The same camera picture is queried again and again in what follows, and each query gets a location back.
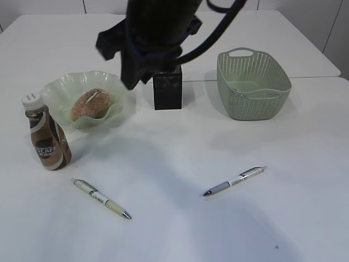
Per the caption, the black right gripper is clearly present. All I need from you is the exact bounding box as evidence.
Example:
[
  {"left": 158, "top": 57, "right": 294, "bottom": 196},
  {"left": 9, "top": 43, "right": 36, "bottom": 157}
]
[{"left": 95, "top": 0, "right": 202, "bottom": 90}]

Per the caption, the sugared bread roll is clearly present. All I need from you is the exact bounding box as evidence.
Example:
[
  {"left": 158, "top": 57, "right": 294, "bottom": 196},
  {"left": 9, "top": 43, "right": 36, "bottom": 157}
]
[{"left": 70, "top": 88, "right": 111, "bottom": 121}]

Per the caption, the brown Nescafe coffee bottle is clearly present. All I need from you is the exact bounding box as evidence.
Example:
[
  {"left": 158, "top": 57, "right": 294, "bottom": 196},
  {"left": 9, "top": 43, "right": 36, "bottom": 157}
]
[{"left": 21, "top": 93, "right": 71, "bottom": 171}]

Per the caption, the cream grip pen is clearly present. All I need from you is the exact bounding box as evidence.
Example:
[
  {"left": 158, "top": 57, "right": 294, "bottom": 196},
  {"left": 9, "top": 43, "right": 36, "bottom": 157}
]
[{"left": 71, "top": 178, "right": 132, "bottom": 220}]

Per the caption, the grey grip pen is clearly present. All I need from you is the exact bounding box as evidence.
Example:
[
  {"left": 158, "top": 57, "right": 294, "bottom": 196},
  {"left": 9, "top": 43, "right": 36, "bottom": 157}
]
[{"left": 202, "top": 166, "right": 267, "bottom": 197}]

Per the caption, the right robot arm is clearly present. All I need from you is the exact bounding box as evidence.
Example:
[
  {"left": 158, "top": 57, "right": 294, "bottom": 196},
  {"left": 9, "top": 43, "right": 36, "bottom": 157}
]
[{"left": 95, "top": 0, "right": 246, "bottom": 90}]

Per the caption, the black mesh pen holder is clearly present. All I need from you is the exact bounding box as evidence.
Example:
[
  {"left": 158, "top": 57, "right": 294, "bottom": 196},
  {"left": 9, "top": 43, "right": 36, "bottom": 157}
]
[{"left": 153, "top": 65, "right": 182, "bottom": 110}]

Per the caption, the green wavy glass plate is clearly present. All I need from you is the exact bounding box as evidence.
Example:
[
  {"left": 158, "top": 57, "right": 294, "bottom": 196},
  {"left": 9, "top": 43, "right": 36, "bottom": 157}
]
[{"left": 40, "top": 70, "right": 128, "bottom": 129}]

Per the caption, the green plastic woven basket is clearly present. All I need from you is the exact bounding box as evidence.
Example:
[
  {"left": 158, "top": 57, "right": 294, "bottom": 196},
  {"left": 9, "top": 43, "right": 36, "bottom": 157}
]
[{"left": 217, "top": 47, "right": 292, "bottom": 121}]

